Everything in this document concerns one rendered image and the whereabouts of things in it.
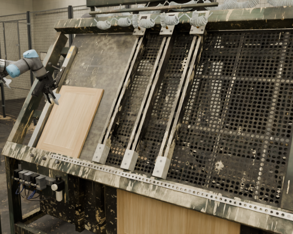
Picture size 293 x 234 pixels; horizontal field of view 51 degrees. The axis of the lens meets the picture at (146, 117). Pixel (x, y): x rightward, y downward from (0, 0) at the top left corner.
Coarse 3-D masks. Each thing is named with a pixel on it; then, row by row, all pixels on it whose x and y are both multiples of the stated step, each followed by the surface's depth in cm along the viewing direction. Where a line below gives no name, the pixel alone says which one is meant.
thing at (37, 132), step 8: (72, 56) 268; (64, 64) 266; (64, 72) 263; (56, 88) 257; (48, 104) 253; (48, 112) 253; (40, 120) 250; (40, 128) 248; (32, 136) 246; (32, 144) 243
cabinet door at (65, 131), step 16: (64, 96) 253; (80, 96) 245; (96, 96) 237; (64, 112) 245; (80, 112) 238; (48, 128) 245; (64, 128) 238; (80, 128) 231; (48, 144) 238; (64, 144) 232; (80, 144) 224
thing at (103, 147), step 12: (144, 36) 235; (144, 48) 237; (132, 60) 231; (132, 72) 226; (120, 84) 224; (132, 84) 228; (120, 96) 220; (120, 108) 219; (108, 120) 215; (108, 132) 211; (108, 144) 212; (96, 156) 207
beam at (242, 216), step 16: (16, 144) 249; (32, 160) 234; (48, 160) 227; (80, 160) 214; (80, 176) 209; (96, 176) 203; (112, 176) 198; (144, 176) 188; (144, 192) 184; (160, 192) 180; (176, 192) 176; (208, 192) 168; (192, 208) 168; (208, 208) 164; (224, 208) 161; (240, 208) 158; (256, 208) 154; (272, 208) 151; (256, 224) 152; (272, 224) 149; (288, 224) 146
